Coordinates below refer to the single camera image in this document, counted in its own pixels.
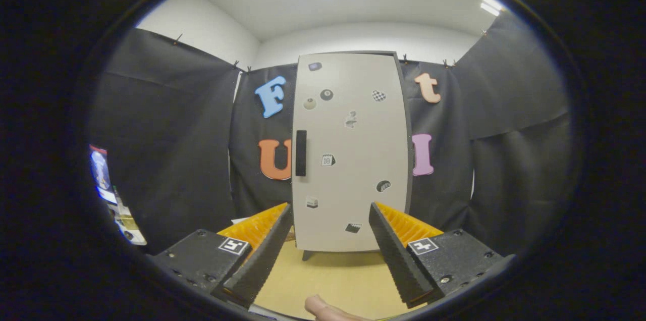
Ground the black backdrop cloth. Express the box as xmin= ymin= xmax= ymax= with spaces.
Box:
xmin=88 ymin=11 xmax=576 ymax=256

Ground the black door handle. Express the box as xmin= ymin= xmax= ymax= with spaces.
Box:
xmin=295 ymin=130 xmax=307 ymax=177

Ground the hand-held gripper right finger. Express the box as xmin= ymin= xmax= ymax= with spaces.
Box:
xmin=368 ymin=202 xmax=516 ymax=309

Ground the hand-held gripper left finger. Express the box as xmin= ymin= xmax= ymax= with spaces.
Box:
xmin=149 ymin=202 xmax=294 ymax=309

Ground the small ceiling light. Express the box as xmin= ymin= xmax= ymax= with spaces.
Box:
xmin=479 ymin=0 xmax=505 ymax=16

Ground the dark grey shoe cabinet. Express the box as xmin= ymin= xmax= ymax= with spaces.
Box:
xmin=292 ymin=50 xmax=413 ymax=261

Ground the grey shoe cabinet door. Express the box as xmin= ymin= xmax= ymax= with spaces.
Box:
xmin=292 ymin=52 xmax=409 ymax=252

